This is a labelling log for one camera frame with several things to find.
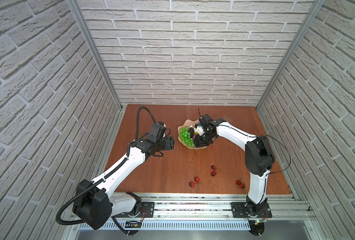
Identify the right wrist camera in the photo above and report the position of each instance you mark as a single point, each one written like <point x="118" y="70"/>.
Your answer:
<point x="198" y="129"/>

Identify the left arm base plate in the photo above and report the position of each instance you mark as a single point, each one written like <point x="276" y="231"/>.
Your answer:
<point x="146" y="208"/>

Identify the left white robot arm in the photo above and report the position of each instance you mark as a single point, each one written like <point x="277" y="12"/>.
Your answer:
<point x="96" y="199"/>

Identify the black avocado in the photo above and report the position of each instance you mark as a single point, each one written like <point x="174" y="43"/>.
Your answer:
<point x="191" y="132"/>

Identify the red cherry pair right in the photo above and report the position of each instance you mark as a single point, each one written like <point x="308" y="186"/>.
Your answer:
<point x="240" y="183"/>

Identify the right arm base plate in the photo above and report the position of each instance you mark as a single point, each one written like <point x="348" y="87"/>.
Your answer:
<point x="243" y="211"/>

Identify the red cherry pair front left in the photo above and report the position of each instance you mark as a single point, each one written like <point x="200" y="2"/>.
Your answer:
<point x="196" y="181"/>

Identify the pink wavy fruit bowl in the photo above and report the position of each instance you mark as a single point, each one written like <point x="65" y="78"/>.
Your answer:
<point x="191" y="124"/>

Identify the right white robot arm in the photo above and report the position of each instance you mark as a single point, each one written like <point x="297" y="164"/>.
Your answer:
<point x="259" y="158"/>

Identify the right corner aluminium post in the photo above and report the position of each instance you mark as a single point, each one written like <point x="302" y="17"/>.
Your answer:
<point x="304" y="27"/>

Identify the red cherry pair middle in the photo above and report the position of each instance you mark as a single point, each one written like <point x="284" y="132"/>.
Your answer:
<point x="214" y="170"/>

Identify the left corner aluminium post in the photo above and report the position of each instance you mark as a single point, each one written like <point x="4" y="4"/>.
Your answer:
<point x="80" y="20"/>

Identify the red cherry pair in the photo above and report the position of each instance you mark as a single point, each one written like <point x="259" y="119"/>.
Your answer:
<point x="196" y="181"/>
<point x="240" y="183"/>
<point x="214" y="170"/>

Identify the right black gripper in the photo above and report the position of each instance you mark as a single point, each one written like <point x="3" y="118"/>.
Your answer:
<point x="200" y="142"/>

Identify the green grape bunch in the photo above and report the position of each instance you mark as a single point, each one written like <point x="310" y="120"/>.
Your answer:
<point x="185" y="137"/>

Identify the corner aluminium post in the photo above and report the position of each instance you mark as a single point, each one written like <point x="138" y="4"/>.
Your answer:
<point x="304" y="27"/>
<point x="80" y="20"/>

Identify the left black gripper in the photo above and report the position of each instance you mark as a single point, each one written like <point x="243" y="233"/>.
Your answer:
<point x="168" y="143"/>

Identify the aluminium mounting rail frame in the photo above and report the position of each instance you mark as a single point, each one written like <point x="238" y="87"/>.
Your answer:
<point x="206" y="217"/>

